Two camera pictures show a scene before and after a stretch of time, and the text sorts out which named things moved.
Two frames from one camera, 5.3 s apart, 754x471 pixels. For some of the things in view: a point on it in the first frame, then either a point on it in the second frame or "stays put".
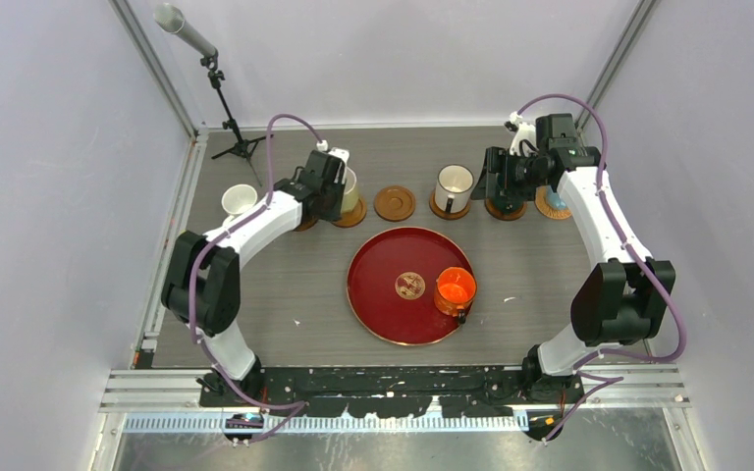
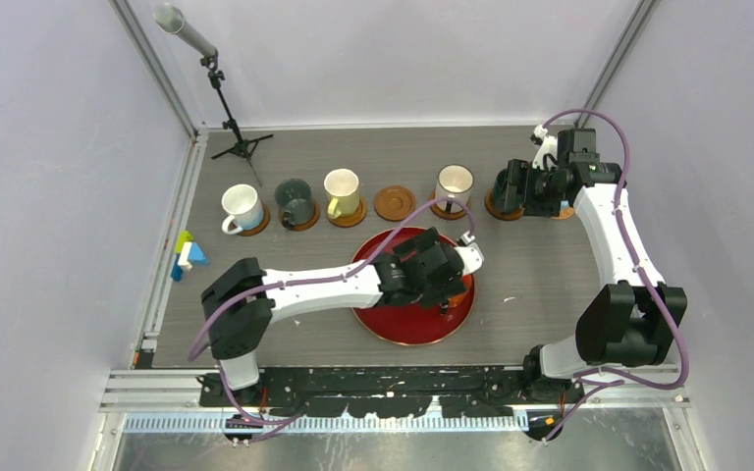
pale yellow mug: [350, 196] stays put
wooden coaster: [395, 203] stays put
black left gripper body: [333, 206] → [437, 295]
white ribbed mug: [454, 187] stays put
